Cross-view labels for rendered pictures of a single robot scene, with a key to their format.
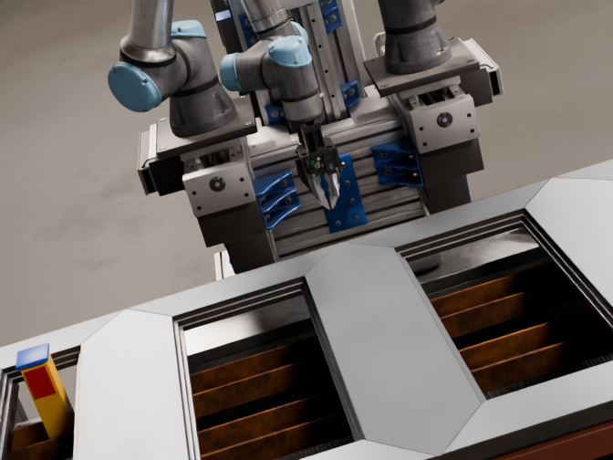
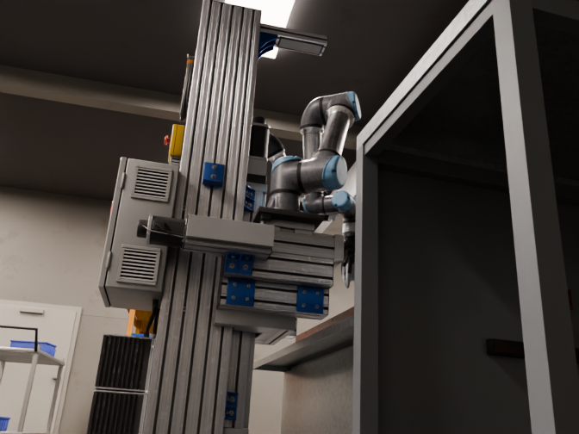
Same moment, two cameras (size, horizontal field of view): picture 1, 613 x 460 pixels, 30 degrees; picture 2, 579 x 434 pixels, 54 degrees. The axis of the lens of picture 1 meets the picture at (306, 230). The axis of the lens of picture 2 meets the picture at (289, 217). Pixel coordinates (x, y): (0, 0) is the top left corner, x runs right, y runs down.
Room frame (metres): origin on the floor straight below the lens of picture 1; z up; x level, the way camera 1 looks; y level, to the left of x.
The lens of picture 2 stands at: (2.80, 1.96, 0.34)
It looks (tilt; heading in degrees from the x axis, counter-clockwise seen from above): 21 degrees up; 258
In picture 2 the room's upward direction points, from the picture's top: 3 degrees clockwise
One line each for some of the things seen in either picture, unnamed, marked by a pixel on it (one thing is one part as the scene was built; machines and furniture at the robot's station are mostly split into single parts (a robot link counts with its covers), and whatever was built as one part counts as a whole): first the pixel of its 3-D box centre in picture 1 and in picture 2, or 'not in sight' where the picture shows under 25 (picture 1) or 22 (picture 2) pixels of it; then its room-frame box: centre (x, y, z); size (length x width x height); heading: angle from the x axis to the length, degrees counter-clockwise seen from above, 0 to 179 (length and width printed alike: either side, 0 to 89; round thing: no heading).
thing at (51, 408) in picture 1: (52, 402); not in sight; (1.87, 0.55, 0.78); 0.05 x 0.05 x 0.19; 3
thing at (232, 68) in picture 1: (254, 68); (340, 203); (2.19, 0.01, 1.20); 0.11 x 0.11 x 0.08; 54
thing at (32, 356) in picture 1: (34, 359); not in sight; (1.87, 0.55, 0.88); 0.06 x 0.06 x 0.02; 3
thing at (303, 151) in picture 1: (314, 144); (353, 251); (2.11, -0.06, 1.04); 0.09 x 0.08 x 0.12; 3
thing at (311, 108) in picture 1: (305, 105); (351, 231); (2.11, -0.06, 1.12); 0.08 x 0.08 x 0.05
